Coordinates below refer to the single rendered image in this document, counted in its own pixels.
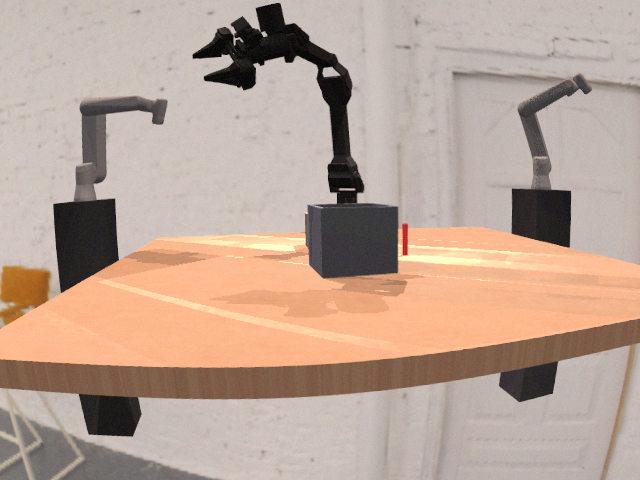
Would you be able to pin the red peg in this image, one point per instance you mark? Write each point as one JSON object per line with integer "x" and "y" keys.
{"x": 404, "y": 239}

